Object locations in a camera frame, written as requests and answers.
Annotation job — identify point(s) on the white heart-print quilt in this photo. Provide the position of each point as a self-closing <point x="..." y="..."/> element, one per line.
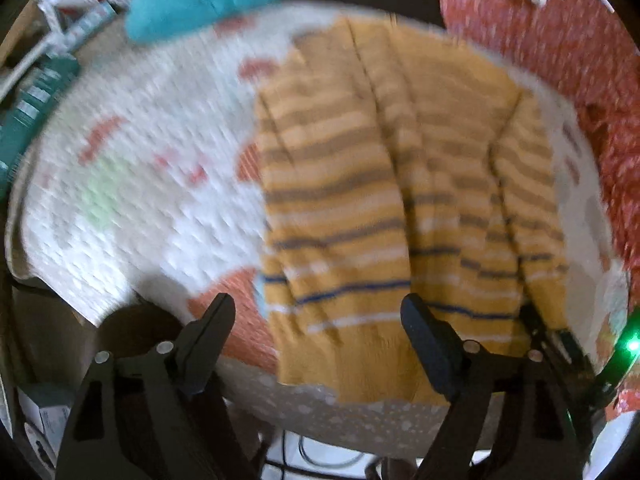
<point x="150" y="210"/>

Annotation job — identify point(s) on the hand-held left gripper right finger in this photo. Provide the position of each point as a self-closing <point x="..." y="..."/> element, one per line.
<point x="425" y="340"/>

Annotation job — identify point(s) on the red floral cloth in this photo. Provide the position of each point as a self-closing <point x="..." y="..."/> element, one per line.
<point x="550" y="35"/>

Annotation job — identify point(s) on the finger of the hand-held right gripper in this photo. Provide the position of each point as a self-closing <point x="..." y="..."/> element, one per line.
<point x="547" y="335"/>

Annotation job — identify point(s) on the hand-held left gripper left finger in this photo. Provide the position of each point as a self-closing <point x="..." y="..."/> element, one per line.
<point x="210" y="340"/>

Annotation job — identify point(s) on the long pale green box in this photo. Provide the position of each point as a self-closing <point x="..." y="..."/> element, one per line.
<point x="82" y="27"/>

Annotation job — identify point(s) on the small white box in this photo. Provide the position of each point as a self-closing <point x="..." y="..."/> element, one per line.
<point x="47" y="420"/>

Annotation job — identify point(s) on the yellow striped sweater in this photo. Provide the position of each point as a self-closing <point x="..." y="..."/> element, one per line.
<point x="350" y="210"/>

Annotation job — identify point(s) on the teal cardboard box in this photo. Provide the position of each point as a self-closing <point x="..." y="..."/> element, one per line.
<point x="30" y="105"/>

